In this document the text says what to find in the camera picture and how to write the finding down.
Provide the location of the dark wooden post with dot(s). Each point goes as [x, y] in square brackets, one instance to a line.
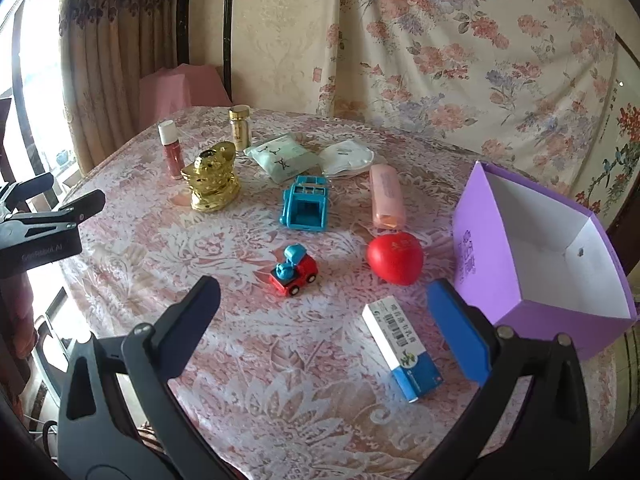
[229, 35]

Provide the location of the shiny gold ornament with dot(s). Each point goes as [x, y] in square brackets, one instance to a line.
[212, 180]

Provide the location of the white face mask packet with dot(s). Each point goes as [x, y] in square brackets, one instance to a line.
[345, 157]

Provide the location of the pale green tissue packet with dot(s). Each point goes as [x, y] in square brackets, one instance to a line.
[280, 157]

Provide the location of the red bottle with white cap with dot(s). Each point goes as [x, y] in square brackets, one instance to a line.
[172, 155]

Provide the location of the person's left forearm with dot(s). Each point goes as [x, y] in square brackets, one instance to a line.
[15, 320]

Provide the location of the glass bottle with gold cap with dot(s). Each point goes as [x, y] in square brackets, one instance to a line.
[240, 130]

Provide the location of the white and blue medicine box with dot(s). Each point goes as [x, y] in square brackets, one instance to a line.
[400, 350]

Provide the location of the pink plastic tube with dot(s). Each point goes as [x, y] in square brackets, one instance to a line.
[385, 195]

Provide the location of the beige floral curtain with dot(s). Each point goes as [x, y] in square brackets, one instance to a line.
[110, 60]

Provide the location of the floral printed sheet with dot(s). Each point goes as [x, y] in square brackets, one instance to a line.
[450, 60]

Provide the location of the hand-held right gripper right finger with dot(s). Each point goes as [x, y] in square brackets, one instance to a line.
[455, 332]

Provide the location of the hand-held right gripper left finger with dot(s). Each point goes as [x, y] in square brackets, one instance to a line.
[192, 312]

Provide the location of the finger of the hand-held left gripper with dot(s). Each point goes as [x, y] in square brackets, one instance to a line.
[30, 187]
[75, 210]

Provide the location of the purple cardboard box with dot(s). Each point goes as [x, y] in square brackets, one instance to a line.
[480, 250]

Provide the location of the pink covered chair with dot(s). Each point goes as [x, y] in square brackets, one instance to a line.
[185, 90]

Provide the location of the dark wooden cabinet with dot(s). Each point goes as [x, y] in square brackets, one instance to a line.
[625, 220]

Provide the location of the small red blue toy car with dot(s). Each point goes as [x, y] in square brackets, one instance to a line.
[295, 275]

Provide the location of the red heart-shaped ball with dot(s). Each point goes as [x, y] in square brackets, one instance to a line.
[395, 260]

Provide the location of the window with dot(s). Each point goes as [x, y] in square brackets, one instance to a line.
[35, 85]

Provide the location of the metal frame chair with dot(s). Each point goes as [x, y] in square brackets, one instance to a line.
[52, 335]

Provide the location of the flower and bird wall painting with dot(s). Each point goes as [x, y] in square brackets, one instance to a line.
[615, 160]

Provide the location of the blue toy truck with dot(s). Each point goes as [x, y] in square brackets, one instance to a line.
[305, 205]

